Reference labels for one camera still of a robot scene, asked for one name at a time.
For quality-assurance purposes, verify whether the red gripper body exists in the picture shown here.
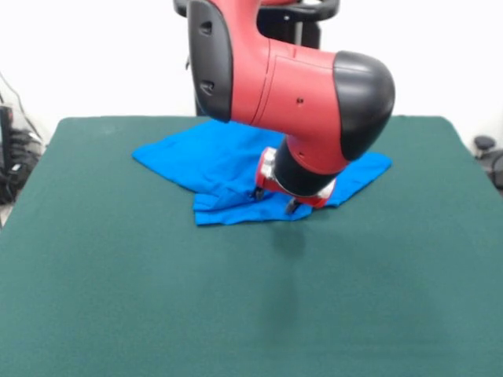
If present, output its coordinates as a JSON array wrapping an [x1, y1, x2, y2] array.
[[255, 147, 339, 209]]

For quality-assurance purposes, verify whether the blue laundry garment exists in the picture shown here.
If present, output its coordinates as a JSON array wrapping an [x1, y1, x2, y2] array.
[[131, 119, 394, 228]]

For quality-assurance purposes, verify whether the dark green table cloth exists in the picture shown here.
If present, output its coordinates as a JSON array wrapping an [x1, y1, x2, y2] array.
[[0, 115, 503, 377]]

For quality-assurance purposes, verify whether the grey chair base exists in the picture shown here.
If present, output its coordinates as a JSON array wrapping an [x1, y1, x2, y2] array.
[[473, 135, 503, 185]]

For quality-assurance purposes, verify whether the black equipment pile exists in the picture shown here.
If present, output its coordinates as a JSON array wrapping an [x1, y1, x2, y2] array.
[[0, 104, 46, 205]]

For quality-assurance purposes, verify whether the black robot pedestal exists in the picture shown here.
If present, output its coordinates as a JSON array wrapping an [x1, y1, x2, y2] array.
[[172, 0, 340, 117]]

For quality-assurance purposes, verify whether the grey wall cable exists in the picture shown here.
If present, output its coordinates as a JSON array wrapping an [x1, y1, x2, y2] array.
[[0, 70, 44, 142]]

